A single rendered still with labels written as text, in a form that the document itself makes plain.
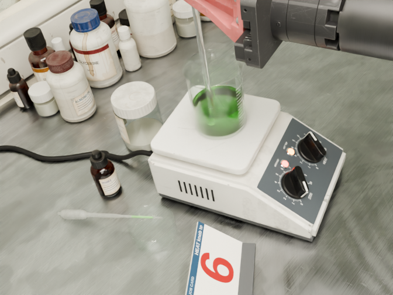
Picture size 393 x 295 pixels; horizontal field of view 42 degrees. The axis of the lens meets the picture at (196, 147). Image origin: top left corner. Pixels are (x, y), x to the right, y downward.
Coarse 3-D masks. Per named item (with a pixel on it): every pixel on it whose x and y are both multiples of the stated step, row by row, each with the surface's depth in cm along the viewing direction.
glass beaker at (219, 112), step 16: (192, 64) 55; (208, 64) 57; (224, 64) 56; (240, 64) 53; (192, 80) 56; (224, 80) 58; (240, 80) 53; (192, 96) 54; (208, 96) 52; (224, 96) 53; (240, 96) 54; (192, 112) 57; (208, 112) 54; (224, 112) 54; (240, 112) 55; (208, 128) 56; (224, 128) 56; (240, 128) 57
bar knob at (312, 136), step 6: (306, 138) 59; (312, 138) 58; (300, 144) 59; (306, 144) 59; (312, 144) 58; (318, 144) 58; (300, 150) 58; (306, 150) 59; (312, 150) 58; (318, 150) 58; (324, 150) 58; (306, 156) 58; (312, 156) 58; (318, 156) 58; (324, 156) 58; (312, 162) 58
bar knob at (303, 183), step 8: (296, 168) 55; (288, 176) 56; (296, 176) 55; (304, 176) 55; (288, 184) 55; (296, 184) 55; (304, 184) 54; (288, 192) 55; (296, 192) 55; (304, 192) 54
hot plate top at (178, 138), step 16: (256, 96) 62; (176, 112) 61; (256, 112) 59; (272, 112) 59; (160, 128) 60; (176, 128) 59; (192, 128) 59; (256, 128) 57; (160, 144) 58; (176, 144) 57; (192, 144) 57; (208, 144) 57; (224, 144) 56; (240, 144) 56; (256, 144) 56; (192, 160) 56; (208, 160) 55; (224, 160) 55; (240, 160) 54
